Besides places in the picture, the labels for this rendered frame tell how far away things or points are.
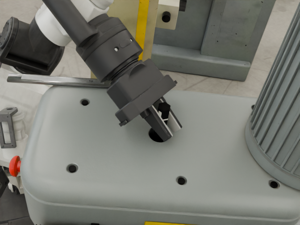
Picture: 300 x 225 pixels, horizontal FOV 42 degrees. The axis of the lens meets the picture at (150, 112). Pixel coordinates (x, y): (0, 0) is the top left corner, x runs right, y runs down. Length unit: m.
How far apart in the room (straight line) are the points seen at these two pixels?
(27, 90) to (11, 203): 1.15
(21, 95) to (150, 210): 0.59
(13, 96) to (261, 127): 0.68
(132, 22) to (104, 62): 1.98
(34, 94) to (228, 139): 0.59
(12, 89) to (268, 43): 3.72
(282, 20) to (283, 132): 4.43
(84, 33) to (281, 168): 0.37
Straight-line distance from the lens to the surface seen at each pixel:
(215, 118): 0.72
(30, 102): 1.10
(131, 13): 2.54
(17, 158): 0.78
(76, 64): 3.75
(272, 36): 4.65
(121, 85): 0.60
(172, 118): 0.64
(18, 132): 1.01
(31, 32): 1.05
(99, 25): 0.61
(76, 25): 0.59
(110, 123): 0.67
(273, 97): 0.60
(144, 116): 0.62
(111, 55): 0.60
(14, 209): 2.14
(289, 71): 0.57
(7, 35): 1.06
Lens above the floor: 2.39
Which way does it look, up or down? 46 degrees down
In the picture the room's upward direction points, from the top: 9 degrees clockwise
